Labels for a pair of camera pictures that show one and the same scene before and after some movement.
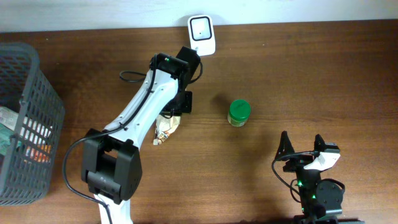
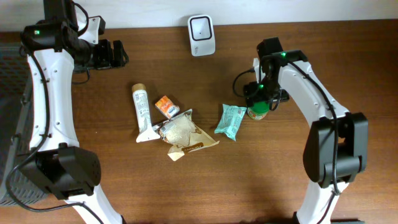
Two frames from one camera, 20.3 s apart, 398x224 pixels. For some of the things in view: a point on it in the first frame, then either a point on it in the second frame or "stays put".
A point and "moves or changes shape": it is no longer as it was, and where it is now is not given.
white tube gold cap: x=9 y=117 moves or changes shape
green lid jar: x=239 y=112 → x=259 y=110
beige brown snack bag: x=165 y=126 moves or changes shape
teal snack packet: x=5 y=132 → x=231 y=119
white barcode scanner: x=201 y=34 stays put
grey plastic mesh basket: x=26 y=175 stays put
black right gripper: x=298 y=163 → x=254 y=101
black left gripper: x=187 y=107 → x=107 y=60
